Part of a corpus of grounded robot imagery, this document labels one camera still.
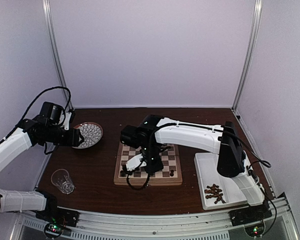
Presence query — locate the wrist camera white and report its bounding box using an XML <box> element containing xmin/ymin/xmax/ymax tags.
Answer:
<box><xmin>122</xmin><ymin>154</ymin><xmax>147</xmax><ymax>173</ymax></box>
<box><xmin>61</xmin><ymin>110</ymin><xmax>76</xmax><ymax>130</ymax></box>

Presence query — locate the white plastic compartment tray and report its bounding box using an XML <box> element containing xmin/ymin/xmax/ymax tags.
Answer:
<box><xmin>194</xmin><ymin>152</ymin><xmax>248</xmax><ymax>211</ymax></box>

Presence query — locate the patterned ceramic plate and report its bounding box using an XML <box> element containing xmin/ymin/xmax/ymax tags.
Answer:
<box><xmin>73</xmin><ymin>122</ymin><xmax>103</xmax><ymax>149</ymax></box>

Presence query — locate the left aluminium frame post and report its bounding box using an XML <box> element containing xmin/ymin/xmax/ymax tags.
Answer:
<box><xmin>41</xmin><ymin>0</ymin><xmax>75</xmax><ymax>111</ymax></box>

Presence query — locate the wooden chess board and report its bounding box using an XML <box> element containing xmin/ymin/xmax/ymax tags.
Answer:
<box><xmin>113</xmin><ymin>142</ymin><xmax>183</xmax><ymax>186</ymax></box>

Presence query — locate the front aluminium rail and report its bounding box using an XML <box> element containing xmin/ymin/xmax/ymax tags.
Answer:
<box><xmin>8</xmin><ymin>196</ymin><xmax>300</xmax><ymax>240</ymax></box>

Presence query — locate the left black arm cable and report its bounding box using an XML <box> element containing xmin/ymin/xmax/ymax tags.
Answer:
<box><xmin>4</xmin><ymin>86</ymin><xmax>73</xmax><ymax>136</ymax></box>

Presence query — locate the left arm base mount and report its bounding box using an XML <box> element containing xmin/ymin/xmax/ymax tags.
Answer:
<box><xmin>34</xmin><ymin>207</ymin><xmax>80</xmax><ymax>227</ymax></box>

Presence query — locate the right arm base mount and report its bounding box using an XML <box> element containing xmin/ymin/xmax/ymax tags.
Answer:
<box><xmin>228</xmin><ymin>200</ymin><xmax>272</xmax><ymax>227</ymax></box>

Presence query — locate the brown chess piece pile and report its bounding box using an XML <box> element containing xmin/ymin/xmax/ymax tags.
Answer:
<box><xmin>204</xmin><ymin>183</ymin><xmax>226</xmax><ymax>205</ymax></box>

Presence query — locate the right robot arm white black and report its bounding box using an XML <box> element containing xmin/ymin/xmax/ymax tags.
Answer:
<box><xmin>120</xmin><ymin>115</ymin><xmax>266</xmax><ymax>221</ymax></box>

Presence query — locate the aluminium frame post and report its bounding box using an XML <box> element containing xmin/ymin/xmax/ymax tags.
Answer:
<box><xmin>231</xmin><ymin>0</ymin><xmax>263</xmax><ymax>112</ymax></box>
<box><xmin>41</xmin><ymin>0</ymin><xmax>75</xmax><ymax>111</ymax></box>

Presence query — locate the right aluminium frame post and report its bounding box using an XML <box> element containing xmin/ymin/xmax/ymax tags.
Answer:
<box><xmin>231</xmin><ymin>0</ymin><xmax>263</xmax><ymax>112</ymax></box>

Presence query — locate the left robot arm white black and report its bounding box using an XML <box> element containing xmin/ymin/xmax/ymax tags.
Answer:
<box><xmin>0</xmin><ymin>101</ymin><xmax>85</xmax><ymax>222</ymax></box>

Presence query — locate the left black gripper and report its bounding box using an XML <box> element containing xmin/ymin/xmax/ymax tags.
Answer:
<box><xmin>41</xmin><ymin>124</ymin><xmax>84</xmax><ymax>147</ymax></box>

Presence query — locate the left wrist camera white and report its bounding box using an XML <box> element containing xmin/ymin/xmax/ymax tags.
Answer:
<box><xmin>61</xmin><ymin>110</ymin><xmax>76</xmax><ymax>130</ymax></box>

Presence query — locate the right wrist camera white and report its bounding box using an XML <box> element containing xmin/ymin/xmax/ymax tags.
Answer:
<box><xmin>122</xmin><ymin>154</ymin><xmax>147</xmax><ymax>173</ymax></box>

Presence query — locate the clear drinking glass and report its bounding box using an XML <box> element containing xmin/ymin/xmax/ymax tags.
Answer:
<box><xmin>50</xmin><ymin>168</ymin><xmax>75</xmax><ymax>195</ymax></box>

